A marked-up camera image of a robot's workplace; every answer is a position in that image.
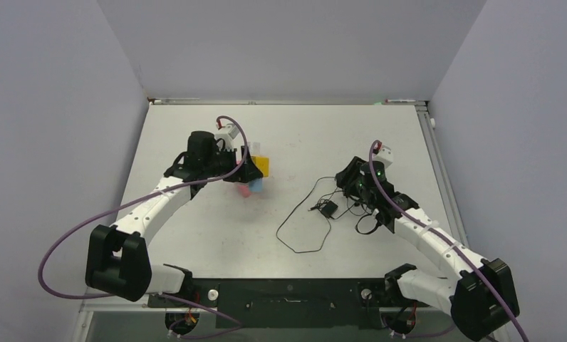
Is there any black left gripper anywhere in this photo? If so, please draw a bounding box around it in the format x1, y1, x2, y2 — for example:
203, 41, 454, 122
203, 145, 261, 183

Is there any pink triangular power strip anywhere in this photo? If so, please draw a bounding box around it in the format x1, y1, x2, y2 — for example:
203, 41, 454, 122
236, 184, 252, 198

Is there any white charger block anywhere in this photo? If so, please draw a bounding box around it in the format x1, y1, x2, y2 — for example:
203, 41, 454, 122
248, 142, 262, 157

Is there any black TP-Link adapter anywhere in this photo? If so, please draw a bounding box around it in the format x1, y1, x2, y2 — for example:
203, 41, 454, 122
318, 200, 338, 219

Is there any yellow block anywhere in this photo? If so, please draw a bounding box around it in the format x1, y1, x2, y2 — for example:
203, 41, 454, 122
251, 155, 270, 178

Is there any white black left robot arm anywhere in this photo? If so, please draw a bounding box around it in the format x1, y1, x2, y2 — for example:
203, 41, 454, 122
85, 125, 264, 306

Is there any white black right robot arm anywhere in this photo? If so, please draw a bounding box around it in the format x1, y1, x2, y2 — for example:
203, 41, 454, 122
335, 157, 520, 341

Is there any long black adapter cable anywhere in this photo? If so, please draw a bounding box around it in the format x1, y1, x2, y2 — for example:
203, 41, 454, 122
276, 176, 360, 255

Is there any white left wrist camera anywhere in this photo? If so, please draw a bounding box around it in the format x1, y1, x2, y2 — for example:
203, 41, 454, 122
214, 123, 239, 150

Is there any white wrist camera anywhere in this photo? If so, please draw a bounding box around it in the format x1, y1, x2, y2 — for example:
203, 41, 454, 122
214, 123, 239, 150
372, 142, 394, 170

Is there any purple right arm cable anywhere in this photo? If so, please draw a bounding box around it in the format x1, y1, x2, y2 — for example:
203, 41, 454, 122
368, 139, 530, 342

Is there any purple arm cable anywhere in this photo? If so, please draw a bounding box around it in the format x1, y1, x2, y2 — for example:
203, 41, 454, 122
368, 139, 530, 342
37, 115, 249, 341

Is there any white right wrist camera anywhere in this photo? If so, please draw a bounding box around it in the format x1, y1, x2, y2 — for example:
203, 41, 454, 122
372, 142, 394, 170

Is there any aluminium frame rail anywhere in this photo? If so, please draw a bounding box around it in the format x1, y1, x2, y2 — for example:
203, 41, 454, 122
415, 100, 469, 247

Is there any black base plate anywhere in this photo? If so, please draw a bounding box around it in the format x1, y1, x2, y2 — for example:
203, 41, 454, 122
148, 278, 412, 329

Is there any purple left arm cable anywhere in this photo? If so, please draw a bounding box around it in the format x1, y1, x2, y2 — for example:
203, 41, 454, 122
37, 115, 249, 341

